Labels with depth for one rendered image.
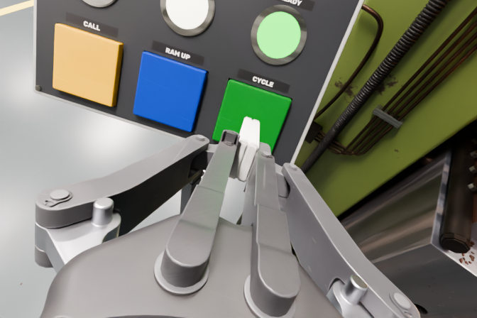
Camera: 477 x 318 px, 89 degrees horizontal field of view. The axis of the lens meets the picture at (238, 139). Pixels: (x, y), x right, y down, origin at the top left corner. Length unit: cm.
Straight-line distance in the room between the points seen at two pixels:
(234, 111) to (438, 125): 40
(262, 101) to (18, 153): 149
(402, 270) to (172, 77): 47
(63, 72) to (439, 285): 60
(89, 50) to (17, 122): 149
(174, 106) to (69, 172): 123
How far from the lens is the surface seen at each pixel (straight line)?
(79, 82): 35
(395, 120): 55
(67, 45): 35
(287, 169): 15
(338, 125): 58
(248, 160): 17
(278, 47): 28
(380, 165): 64
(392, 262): 52
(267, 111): 28
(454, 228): 46
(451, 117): 55
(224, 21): 28
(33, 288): 133
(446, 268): 49
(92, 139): 159
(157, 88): 30
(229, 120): 28
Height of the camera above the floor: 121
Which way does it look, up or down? 50 degrees down
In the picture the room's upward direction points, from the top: 19 degrees clockwise
